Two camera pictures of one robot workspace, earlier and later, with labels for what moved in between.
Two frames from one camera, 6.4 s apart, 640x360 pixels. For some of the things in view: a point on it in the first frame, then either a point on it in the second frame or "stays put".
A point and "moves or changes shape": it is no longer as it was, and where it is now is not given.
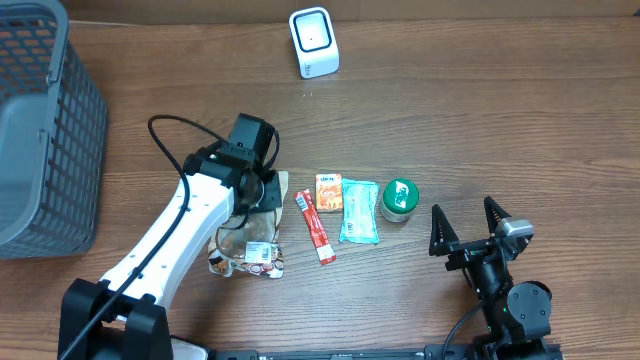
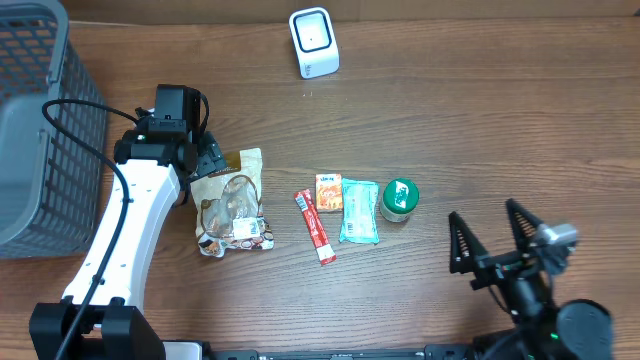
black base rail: x=429 y=352 stays put
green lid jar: x=400 y=197 stays put
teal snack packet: x=360 y=222 stays put
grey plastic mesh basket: x=54 y=135 stays put
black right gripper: x=470 y=253 → x=503 y=265
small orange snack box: x=329 y=193 stays put
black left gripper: x=270 y=195 → x=211 y=156
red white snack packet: x=316 y=230 stays put
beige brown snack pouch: x=246 y=242 moves or changes shape
